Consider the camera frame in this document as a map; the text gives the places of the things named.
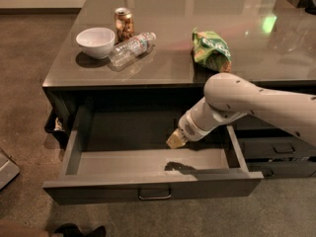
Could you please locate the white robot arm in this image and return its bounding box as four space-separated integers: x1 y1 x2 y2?
167 73 316 149

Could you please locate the dark grey drawer cabinet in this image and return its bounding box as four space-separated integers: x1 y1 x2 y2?
43 0 315 165

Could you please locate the clear plastic water bottle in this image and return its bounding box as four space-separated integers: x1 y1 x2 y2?
109 33 156 67

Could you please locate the green chip bag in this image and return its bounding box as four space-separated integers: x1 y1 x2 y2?
192 29 231 73

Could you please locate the orange soda can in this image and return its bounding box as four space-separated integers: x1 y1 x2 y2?
115 7 134 41

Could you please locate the black bin beside cabinet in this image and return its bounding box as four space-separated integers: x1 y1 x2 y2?
44 111 68 145

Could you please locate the grey drawer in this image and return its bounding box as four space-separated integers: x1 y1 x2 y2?
238 137 316 159
247 161 316 179
231 116 276 130
42 107 263 204

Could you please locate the grey flat device on floor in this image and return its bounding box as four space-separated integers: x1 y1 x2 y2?
0 148 20 191

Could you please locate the white ceramic bowl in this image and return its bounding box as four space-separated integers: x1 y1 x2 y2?
76 28 116 59

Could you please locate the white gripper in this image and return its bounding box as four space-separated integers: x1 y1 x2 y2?
166 111 214 149

